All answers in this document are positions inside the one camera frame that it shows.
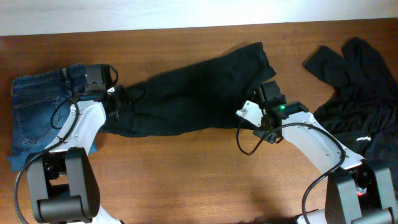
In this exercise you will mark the black clothes pile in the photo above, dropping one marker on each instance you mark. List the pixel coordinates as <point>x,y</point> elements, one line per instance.
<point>362,112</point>

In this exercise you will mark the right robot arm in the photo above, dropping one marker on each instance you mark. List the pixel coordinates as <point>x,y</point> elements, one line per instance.
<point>351,189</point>

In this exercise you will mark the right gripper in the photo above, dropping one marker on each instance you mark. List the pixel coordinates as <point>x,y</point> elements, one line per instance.
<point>259,132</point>

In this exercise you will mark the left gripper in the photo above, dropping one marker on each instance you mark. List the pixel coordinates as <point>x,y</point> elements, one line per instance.
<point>112,104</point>

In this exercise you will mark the black trousers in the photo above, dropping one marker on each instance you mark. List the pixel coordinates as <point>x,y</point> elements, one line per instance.
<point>199,96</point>

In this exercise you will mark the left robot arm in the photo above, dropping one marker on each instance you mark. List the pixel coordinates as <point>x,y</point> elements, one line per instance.
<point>61,181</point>

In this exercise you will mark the blue denim jeans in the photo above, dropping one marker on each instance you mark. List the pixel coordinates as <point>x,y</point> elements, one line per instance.
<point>39,106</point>

